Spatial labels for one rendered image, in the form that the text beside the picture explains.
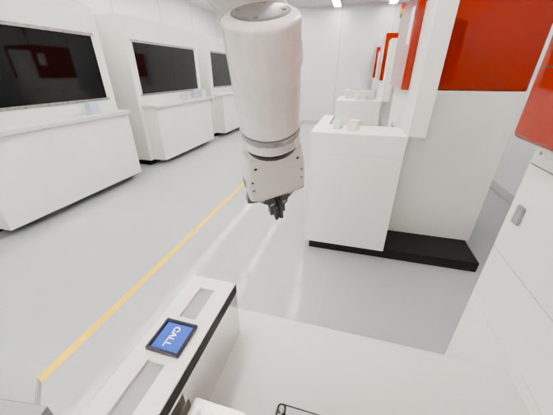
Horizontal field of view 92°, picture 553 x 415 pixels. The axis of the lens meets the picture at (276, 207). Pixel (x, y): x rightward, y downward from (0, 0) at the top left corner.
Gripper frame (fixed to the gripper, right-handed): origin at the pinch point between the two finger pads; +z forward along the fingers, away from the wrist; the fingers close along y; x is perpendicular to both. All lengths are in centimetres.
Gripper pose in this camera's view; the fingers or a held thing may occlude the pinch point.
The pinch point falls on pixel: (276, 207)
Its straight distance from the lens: 51.3
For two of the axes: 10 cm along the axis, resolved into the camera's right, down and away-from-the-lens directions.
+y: -9.4, 3.0, -1.8
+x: 3.4, 7.2, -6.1
